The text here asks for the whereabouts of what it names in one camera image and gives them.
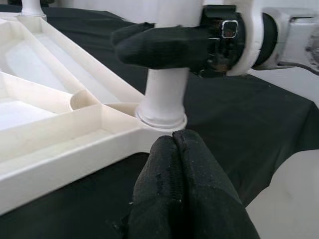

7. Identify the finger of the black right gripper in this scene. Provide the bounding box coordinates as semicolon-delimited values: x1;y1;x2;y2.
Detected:
115;24;210;70
110;21;156;47

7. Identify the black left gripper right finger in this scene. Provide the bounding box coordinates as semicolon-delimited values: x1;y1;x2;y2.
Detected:
173;129;260;239

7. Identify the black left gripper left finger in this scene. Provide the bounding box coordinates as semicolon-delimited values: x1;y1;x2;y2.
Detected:
119;133;186;239

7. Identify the white plastic table top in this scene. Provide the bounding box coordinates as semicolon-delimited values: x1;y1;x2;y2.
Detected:
0;11;188;218

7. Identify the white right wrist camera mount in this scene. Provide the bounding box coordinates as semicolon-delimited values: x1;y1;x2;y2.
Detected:
223;0;264;77

